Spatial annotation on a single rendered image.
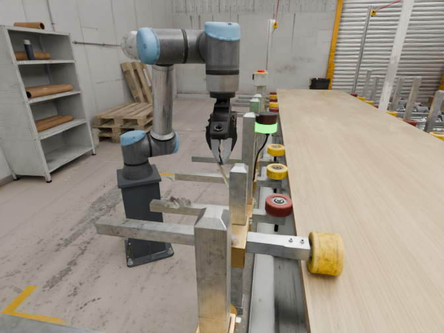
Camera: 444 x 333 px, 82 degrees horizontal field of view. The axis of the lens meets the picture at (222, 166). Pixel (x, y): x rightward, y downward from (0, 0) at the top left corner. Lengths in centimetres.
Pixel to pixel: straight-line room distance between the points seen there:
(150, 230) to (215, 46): 46
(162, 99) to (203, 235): 123
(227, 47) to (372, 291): 60
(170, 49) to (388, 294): 74
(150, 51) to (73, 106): 333
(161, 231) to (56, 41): 359
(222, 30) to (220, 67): 8
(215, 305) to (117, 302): 145
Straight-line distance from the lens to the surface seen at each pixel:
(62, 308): 187
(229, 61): 69
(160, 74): 139
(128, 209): 173
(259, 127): 72
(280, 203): 79
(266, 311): 87
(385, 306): 59
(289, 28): 871
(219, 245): 28
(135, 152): 162
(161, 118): 152
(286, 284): 94
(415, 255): 73
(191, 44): 78
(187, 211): 84
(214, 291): 32
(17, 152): 353
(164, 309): 168
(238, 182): 51
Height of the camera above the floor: 130
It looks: 23 degrees down
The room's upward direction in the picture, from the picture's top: straight up
